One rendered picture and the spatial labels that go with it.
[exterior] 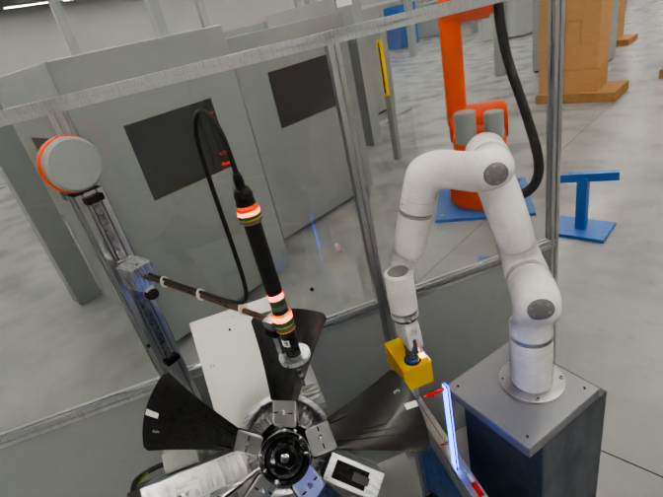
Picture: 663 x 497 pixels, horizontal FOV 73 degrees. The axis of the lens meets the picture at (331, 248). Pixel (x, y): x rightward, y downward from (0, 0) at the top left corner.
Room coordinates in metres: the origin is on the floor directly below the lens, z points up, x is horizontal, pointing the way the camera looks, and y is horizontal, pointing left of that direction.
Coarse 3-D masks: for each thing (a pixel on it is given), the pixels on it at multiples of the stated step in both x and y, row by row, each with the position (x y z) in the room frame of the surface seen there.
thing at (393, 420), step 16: (384, 384) 0.89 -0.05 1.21; (400, 384) 0.88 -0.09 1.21; (352, 400) 0.87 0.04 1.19; (368, 400) 0.86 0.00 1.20; (384, 400) 0.84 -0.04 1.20; (400, 400) 0.84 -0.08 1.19; (336, 416) 0.84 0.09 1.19; (352, 416) 0.82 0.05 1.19; (368, 416) 0.81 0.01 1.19; (384, 416) 0.80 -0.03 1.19; (400, 416) 0.79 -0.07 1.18; (416, 416) 0.79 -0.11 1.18; (336, 432) 0.79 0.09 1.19; (352, 432) 0.78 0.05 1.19; (368, 432) 0.77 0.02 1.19; (384, 432) 0.76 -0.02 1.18; (400, 432) 0.76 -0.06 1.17; (416, 432) 0.75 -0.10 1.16; (352, 448) 0.74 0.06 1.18; (368, 448) 0.73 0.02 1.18; (384, 448) 0.73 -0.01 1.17; (400, 448) 0.72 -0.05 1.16; (416, 448) 0.72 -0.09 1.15
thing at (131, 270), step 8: (128, 256) 1.26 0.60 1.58; (136, 256) 1.26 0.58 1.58; (120, 264) 1.23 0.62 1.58; (128, 264) 1.22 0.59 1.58; (136, 264) 1.20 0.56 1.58; (144, 264) 1.19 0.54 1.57; (152, 264) 1.21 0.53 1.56; (120, 272) 1.21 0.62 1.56; (128, 272) 1.17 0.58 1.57; (136, 272) 1.17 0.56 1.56; (144, 272) 1.19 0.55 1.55; (152, 272) 1.20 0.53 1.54; (128, 280) 1.19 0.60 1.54; (136, 280) 1.17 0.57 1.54; (144, 280) 1.18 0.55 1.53; (136, 288) 1.17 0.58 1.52; (144, 288) 1.17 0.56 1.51
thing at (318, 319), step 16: (256, 320) 1.02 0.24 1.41; (304, 320) 0.94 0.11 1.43; (320, 320) 0.93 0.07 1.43; (256, 336) 1.00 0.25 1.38; (304, 336) 0.92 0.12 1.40; (272, 352) 0.94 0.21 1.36; (272, 368) 0.92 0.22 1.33; (288, 368) 0.88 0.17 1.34; (304, 368) 0.86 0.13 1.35; (272, 384) 0.89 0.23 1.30; (288, 384) 0.86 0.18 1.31
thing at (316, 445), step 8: (320, 424) 0.83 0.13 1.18; (328, 424) 0.82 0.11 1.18; (312, 432) 0.81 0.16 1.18; (320, 432) 0.80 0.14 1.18; (328, 432) 0.80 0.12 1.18; (312, 440) 0.79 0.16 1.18; (320, 440) 0.78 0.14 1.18; (328, 440) 0.78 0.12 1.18; (312, 448) 0.76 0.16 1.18; (320, 448) 0.76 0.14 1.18; (328, 448) 0.75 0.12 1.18
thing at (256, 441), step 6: (240, 432) 0.78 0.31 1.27; (246, 432) 0.78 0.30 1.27; (240, 438) 0.79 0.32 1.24; (246, 438) 0.78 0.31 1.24; (252, 438) 0.78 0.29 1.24; (258, 438) 0.78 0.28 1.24; (240, 444) 0.79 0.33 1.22; (252, 444) 0.78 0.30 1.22; (258, 444) 0.78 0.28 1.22; (240, 450) 0.80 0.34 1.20; (252, 450) 0.79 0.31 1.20; (258, 450) 0.78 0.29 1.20
